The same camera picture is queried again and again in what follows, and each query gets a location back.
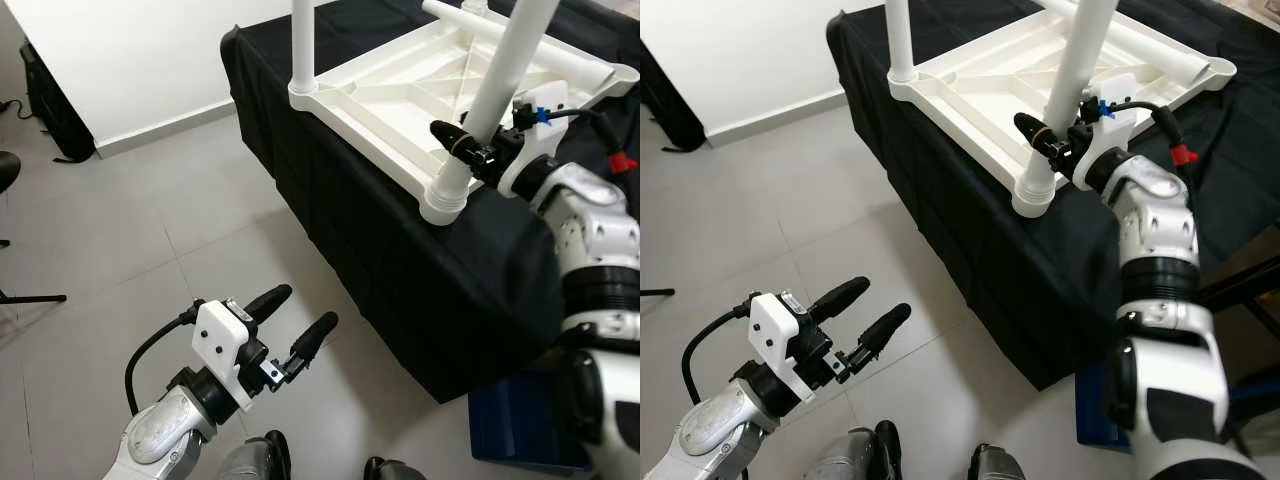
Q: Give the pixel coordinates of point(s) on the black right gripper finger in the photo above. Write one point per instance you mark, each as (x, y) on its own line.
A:
(460, 145)
(1040, 138)

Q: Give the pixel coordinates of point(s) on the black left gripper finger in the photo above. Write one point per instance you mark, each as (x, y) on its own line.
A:
(270, 302)
(840, 299)
(315, 335)
(885, 332)

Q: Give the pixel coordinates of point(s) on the white plastic table leg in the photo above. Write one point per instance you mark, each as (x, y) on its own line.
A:
(1160, 50)
(474, 5)
(1075, 80)
(500, 80)
(303, 45)
(560, 55)
(900, 40)

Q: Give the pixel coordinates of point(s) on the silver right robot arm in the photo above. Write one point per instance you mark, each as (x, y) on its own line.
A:
(600, 270)
(1165, 300)

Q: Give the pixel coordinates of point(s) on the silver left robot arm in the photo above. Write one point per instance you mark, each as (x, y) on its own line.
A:
(720, 435)
(165, 435)

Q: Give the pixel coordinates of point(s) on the black robot left foot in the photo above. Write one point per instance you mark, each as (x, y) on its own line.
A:
(855, 455)
(255, 460)

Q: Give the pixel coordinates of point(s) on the black robot foot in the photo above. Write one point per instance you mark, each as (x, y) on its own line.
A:
(855, 455)
(395, 470)
(255, 460)
(998, 465)

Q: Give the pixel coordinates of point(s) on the black tablecloth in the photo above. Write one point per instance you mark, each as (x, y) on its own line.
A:
(1040, 290)
(450, 290)

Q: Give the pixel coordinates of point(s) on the black robot right foot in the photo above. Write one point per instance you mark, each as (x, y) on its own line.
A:
(395, 470)
(998, 465)

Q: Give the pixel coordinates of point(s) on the black floor bin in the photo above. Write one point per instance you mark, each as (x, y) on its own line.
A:
(60, 105)
(672, 105)

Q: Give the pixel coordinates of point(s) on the black floor stand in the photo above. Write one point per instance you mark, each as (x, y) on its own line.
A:
(8, 172)
(657, 292)

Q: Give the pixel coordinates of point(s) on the black round stool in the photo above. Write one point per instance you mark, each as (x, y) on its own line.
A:
(1245, 280)

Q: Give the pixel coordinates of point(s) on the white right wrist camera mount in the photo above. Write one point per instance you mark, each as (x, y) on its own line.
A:
(545, 145)
(1115, 135)

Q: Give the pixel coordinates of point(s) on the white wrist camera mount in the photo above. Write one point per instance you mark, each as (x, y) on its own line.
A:
(775, 330)
(545, 145)
(218, 335)
(1115, 135)

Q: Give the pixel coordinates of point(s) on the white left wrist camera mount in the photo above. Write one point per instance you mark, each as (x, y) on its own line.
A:
(218, 335)
(775, 330)

